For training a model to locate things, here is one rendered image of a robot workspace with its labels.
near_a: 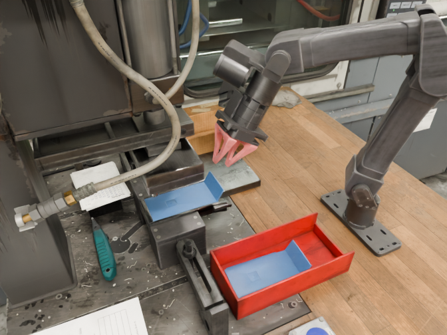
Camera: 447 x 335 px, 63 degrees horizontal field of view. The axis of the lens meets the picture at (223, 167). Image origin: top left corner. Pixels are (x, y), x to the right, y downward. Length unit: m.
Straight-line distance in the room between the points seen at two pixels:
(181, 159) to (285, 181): 0.41
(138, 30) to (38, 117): 0.18
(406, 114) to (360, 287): 0.33
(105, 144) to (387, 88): 1.48
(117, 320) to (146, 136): 0.33
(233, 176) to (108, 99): 0.47
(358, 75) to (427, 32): 1.09
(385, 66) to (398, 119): 1.09
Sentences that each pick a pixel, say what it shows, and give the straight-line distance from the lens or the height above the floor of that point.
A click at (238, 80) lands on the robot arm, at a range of 0.70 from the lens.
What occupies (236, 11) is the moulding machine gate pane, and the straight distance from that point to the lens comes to 1.30.
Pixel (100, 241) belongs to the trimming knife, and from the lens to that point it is 0.81.
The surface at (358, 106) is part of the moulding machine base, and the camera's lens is 1.81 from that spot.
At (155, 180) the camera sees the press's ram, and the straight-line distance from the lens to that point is 0.60.
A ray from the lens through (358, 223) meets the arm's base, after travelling 0.86.
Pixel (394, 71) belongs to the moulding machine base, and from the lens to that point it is 1.85.
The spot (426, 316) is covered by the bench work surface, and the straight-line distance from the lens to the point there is 0.79.
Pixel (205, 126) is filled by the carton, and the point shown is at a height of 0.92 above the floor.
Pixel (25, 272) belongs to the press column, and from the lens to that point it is 0.74.
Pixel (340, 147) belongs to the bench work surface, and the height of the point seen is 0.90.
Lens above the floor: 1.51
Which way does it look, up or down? 38 degrees down
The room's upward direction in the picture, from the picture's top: straight up
